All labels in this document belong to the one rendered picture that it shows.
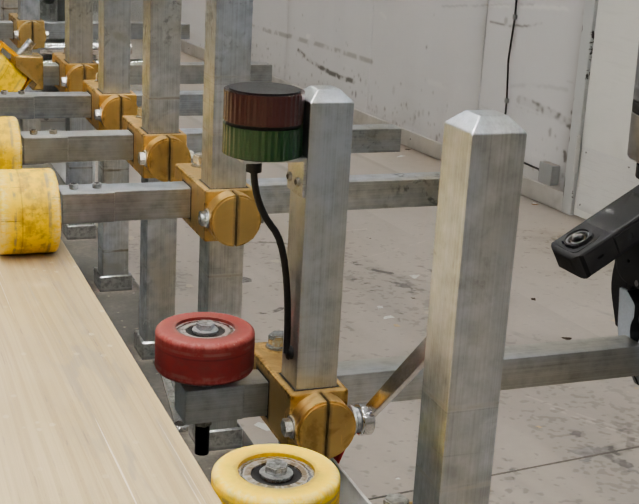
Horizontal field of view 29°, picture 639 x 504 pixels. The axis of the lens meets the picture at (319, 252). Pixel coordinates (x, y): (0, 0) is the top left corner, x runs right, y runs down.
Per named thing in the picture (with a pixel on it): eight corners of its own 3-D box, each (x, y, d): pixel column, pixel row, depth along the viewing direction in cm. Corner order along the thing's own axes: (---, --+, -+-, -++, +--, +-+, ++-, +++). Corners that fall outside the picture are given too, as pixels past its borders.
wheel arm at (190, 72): (265, 80, 204) (266, 61, 203) (271, 83, 201) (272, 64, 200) (38, 81, 191) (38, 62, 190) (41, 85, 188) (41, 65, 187)
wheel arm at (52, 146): (389, 147, 160) (391, 119, 159) (401, 153, 157) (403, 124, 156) (-14, 158, 142) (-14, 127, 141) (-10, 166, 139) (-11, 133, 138)
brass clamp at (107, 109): (122, 115, 175) (122, 79, 174) (144, 135, 163) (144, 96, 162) (77, 115, 173) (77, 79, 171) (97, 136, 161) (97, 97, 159)
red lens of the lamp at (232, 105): (288, 110, 97) (289, 82, 96) (315, 126, 91) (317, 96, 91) (213, 112, 95) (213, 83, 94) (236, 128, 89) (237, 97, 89)
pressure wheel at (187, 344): (233, 427, 109) (238, 302, 105) (262, 468, 102) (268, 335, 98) (143, 437, 106) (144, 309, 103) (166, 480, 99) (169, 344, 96)
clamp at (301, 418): (297, 390, 111) (300, 337, 110) (355, 457, 99) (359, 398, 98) (236, 397, 109) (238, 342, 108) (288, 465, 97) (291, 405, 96)
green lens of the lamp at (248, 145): (286, 142, 97) (287, 114, 97) (313, 160, 92) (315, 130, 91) (212, 144, 95) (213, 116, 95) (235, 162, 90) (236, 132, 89)
